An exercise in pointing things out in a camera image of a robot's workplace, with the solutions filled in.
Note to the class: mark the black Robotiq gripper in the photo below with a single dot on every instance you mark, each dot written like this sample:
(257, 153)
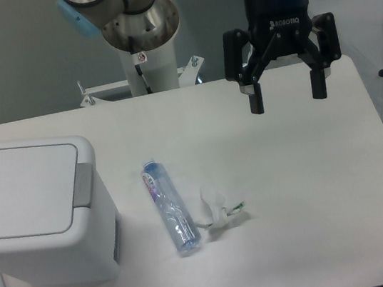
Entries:
(280, 28)

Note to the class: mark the white push-lid trash can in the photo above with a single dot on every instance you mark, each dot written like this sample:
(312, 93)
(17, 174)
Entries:
(58, 222)

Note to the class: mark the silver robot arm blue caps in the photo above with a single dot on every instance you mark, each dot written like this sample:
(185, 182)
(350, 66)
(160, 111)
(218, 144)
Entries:
(142, 32)

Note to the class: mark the crumpled white plastic wrapper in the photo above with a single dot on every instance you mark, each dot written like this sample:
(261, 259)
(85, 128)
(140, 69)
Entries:
(218, 214)

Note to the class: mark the clear plastic water bottle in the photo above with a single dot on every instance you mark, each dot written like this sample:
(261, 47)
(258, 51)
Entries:
(175, 215)

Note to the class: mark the white metal base bracket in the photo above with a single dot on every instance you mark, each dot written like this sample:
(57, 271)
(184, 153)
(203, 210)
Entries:
(187, 76)

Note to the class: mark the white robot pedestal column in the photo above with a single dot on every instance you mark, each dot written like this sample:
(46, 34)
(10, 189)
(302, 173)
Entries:
(158, 64)

